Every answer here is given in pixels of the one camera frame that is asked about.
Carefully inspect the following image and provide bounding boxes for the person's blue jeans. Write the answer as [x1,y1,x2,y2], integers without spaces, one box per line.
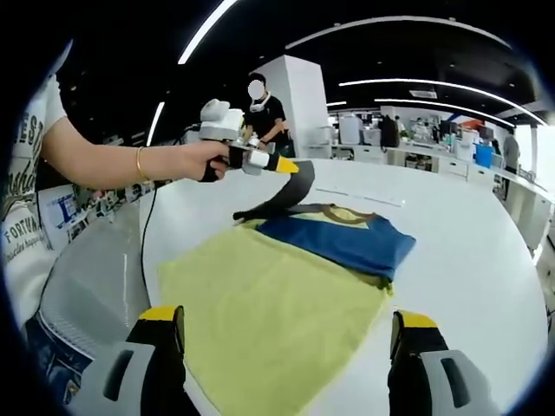
[23,315,95,406]

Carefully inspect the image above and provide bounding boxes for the white square column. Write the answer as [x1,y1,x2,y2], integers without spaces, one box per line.
[253,54,330,159]

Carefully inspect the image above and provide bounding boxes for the person's white printed t-shirt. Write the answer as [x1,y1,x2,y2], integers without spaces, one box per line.
[0,73,69,330]

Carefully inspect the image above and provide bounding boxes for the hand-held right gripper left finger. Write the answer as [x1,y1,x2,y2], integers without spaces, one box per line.
[71,304,187,416]

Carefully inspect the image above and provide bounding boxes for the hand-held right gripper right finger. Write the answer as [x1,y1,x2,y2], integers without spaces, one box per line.
[388,309,502,416]

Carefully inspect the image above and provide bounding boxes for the person's left hand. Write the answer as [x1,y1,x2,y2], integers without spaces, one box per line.
[149,140,231,183]

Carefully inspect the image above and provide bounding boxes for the curved ceiling light strip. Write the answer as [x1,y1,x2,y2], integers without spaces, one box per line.
[381,98,515,129]
[285,16,513,49]
[338,78,545,125]
[146,101,166,146]
[178,0,239,64]

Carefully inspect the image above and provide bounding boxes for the yellow blue grey garment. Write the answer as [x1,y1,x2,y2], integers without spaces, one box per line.
[156,159,417,416]

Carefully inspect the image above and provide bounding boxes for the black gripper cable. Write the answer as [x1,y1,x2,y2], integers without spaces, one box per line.
[138,180,160,309]

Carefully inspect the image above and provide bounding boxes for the long white workbench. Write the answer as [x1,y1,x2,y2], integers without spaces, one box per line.
[329,142,555,244]

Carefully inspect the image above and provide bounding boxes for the blue white sign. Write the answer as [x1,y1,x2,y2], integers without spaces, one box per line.
[45,192,77,231]

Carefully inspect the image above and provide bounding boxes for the blue container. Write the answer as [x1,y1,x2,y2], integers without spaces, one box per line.
[475,142,495,168]

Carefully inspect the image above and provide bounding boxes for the gold bracelet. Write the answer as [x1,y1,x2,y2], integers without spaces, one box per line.
[135,146,152,182]

